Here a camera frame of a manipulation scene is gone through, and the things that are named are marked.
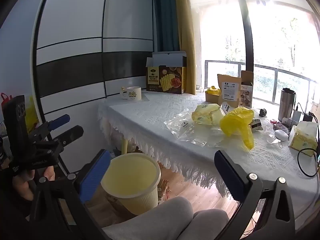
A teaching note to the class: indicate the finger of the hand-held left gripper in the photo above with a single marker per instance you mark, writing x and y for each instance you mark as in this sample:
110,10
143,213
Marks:
60,121
72,133

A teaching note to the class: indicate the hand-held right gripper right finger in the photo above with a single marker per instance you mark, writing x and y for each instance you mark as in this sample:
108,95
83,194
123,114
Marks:
228,177

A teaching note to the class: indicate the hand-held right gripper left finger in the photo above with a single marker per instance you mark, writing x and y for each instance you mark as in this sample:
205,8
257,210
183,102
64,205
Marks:
94,177

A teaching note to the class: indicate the pale yellow ribbed bin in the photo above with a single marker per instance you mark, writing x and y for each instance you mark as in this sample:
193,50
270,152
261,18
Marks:
130,180

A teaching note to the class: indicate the clear plastic bag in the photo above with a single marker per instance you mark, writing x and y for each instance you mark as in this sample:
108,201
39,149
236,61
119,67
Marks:
180,125
200,136

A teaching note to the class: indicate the yellow plastic bag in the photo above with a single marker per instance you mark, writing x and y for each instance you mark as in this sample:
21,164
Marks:
237,120

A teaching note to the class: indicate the black white wrapper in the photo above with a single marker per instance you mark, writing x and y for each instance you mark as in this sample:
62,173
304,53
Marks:
256,125

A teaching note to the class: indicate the yellow printed clear bag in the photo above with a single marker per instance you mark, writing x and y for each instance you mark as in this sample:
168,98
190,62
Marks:
205,113

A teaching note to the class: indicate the white black-label packet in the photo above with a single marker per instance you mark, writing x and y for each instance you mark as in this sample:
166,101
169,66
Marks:
227,108

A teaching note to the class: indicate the person's left hand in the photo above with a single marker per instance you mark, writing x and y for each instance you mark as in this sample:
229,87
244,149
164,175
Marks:
22,187

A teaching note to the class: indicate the yellow hanging bag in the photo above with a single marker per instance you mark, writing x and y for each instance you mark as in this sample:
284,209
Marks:
31,115

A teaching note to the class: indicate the red bag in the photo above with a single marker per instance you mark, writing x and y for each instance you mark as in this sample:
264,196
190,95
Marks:
5,101

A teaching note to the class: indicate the yellow table leg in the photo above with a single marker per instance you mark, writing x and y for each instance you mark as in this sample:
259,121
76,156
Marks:
124,146

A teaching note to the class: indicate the black and white wardrobe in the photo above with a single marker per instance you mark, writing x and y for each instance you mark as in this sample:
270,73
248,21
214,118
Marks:
70,67

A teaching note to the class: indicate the orange printed cardboard box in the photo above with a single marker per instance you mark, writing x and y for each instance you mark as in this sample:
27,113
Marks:
163,190

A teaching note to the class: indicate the white earbuds case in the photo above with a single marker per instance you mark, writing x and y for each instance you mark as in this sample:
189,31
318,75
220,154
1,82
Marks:
281,134

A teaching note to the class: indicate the small red printed box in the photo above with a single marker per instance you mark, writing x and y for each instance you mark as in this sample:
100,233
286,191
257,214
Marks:
278,126

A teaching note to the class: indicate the white printed mug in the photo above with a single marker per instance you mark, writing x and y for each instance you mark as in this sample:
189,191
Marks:
133,95

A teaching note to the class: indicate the person's grey pants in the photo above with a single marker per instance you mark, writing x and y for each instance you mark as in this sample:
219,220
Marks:
155,217

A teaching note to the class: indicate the small dark figurine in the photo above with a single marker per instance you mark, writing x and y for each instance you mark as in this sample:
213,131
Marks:
262,112

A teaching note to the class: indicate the small cardboard box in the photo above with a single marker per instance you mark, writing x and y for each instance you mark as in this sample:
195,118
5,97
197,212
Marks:
211,97

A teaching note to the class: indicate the open brown printed carton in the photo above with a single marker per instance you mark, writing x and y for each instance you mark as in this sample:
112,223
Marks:
246,95

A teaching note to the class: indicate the white fringed tablecloth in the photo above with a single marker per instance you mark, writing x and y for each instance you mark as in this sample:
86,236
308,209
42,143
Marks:
155,115

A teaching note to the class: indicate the brown kraft pouch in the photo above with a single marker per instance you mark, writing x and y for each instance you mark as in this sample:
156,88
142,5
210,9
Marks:
228,92

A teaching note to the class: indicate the yellow tissue pack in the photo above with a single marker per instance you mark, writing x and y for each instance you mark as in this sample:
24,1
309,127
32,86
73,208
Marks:
303,135

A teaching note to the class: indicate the grey power bank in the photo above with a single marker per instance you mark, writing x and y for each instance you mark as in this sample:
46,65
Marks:
297,117

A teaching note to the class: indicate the steel thermos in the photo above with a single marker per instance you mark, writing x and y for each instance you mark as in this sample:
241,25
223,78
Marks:
286,105

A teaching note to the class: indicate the black adapter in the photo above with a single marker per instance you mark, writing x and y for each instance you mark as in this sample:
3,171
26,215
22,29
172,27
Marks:
308,118

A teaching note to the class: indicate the brown cracker box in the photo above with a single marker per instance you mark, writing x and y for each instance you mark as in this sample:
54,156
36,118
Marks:
165,80

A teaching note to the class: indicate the grey balcony railing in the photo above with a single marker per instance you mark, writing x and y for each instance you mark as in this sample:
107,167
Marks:
225,62

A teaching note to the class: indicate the teal curtain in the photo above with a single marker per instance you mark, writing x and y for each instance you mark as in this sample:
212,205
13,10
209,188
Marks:
165,17

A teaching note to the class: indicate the yellow curtain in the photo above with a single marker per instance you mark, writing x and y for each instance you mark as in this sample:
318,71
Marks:
186,30

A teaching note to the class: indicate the black window post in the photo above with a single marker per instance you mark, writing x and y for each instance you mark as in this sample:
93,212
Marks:
246,30

